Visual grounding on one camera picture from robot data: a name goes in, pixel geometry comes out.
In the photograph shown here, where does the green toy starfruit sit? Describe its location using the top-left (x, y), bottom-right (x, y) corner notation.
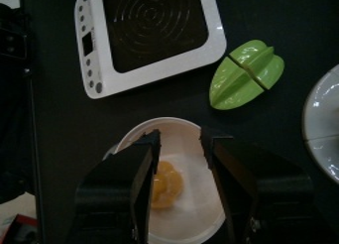
top-left (208, 39), bottom-right (285, 111)

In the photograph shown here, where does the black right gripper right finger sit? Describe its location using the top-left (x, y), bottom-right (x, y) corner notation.
top-left (198, 125), bottom-right (317, 244)

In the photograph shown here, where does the white oval bowl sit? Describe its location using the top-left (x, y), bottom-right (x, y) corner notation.
top-left (101, 116), bottom-right (228, 244)

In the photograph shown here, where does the black equipment beside table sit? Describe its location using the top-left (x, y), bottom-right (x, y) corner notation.
top-left (0, 3), bottom-right (37, 204)

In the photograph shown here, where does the yellow toy corn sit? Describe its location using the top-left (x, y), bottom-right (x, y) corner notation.
top-left (149, 160), bottom-right (184, 210)

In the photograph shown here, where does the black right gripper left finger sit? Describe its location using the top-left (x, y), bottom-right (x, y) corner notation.
top-left (65, 129), bottom-right (161, 244)

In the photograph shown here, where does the white toy induction cooktop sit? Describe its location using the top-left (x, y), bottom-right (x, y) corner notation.
top-left (73, 0), bottom-right (228, 100)

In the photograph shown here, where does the white round plate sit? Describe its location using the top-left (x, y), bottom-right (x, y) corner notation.
top-left (300, 64), bottom-right (339, 184)

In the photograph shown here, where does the red and black object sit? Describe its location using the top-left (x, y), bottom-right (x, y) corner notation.
top-left (0, 213), bottom-right (41, 244)

